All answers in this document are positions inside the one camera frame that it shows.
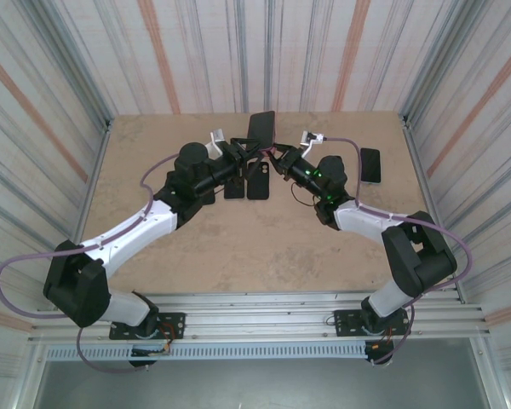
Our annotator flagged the pink phone case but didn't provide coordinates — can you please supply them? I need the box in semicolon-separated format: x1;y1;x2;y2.
246;109;278;154

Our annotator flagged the black phone case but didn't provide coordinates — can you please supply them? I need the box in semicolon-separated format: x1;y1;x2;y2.
246;160;271;201

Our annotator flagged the black screen smartphone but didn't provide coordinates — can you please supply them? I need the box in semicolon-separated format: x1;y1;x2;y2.
223;177;245;201
359;147;383;185
247;110;277;151

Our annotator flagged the grey metal sheet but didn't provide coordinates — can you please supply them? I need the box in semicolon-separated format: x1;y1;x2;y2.
32;360;493;409

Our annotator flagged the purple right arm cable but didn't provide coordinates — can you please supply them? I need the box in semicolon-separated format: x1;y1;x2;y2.
323;135;474;366

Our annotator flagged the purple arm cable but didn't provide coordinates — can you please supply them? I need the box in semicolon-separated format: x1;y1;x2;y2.
0;155;180;375
323;135;474;366

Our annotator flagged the aluminium side rail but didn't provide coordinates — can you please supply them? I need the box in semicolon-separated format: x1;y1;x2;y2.
59;121;112;299
399;113;468;306

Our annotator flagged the aluminium front rail frame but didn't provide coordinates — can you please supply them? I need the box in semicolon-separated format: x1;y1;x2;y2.
27;291;493;343

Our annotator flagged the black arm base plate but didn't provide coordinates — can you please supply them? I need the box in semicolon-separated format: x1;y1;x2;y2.
109;312;186;342
332;307;411;338

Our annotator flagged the aluminium corner post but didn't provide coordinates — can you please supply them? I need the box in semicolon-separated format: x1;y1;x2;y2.
399;0;491;127
23;0;115;131

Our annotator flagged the perforated metal cable tray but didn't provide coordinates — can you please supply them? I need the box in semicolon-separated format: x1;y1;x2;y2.
45;343;367;362

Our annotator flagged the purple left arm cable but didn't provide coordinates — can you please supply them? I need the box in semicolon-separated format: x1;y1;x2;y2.
0;155;180;375

